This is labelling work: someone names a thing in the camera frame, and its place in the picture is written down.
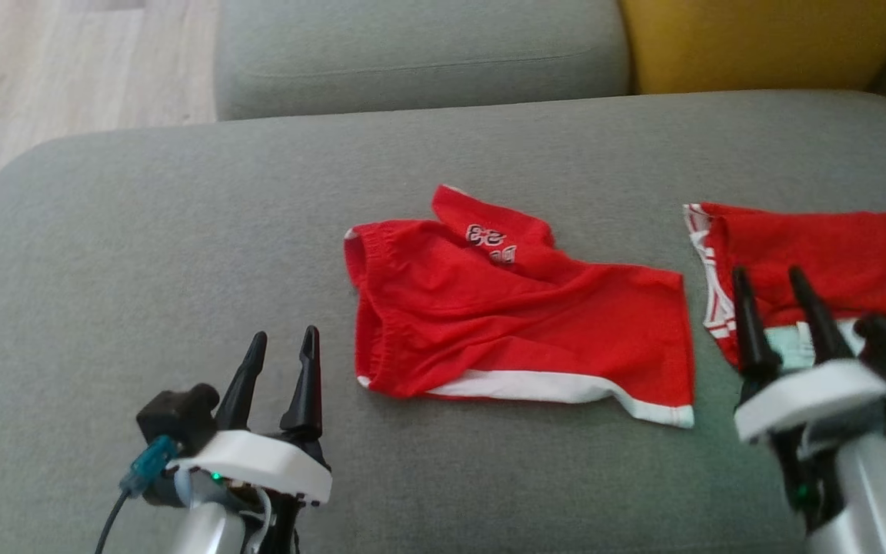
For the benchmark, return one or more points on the red basketball shorts white hem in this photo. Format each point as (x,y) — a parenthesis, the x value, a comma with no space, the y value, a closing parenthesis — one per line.
(504,315)

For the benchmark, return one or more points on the red white striped basketball jersey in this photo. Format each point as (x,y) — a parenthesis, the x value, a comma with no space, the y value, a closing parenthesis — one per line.
(820,246)

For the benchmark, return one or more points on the large yellow sofa back cushion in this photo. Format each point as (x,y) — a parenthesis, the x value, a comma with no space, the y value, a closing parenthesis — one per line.
(766,42)

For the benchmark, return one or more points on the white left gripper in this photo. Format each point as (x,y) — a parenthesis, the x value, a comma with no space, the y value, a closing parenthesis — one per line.
(258,462)

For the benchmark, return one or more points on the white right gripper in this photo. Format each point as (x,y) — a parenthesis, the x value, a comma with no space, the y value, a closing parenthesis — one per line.
(812,396)

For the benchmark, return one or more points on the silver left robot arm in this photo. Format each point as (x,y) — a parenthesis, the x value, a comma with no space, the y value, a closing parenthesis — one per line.
(204,531)

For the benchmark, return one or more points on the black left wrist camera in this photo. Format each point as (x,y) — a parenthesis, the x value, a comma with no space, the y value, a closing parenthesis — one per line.
(174,415)

